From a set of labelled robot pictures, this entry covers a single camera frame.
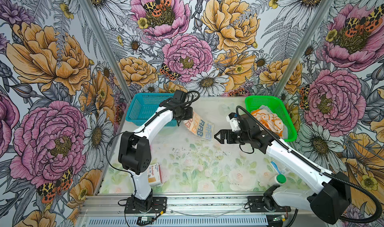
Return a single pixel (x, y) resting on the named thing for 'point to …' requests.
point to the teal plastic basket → (143, 106)
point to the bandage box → (154, 175)
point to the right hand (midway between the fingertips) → (222, 141)
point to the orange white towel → (271, 120)
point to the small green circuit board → (144, 218)
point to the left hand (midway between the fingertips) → (189, 119)
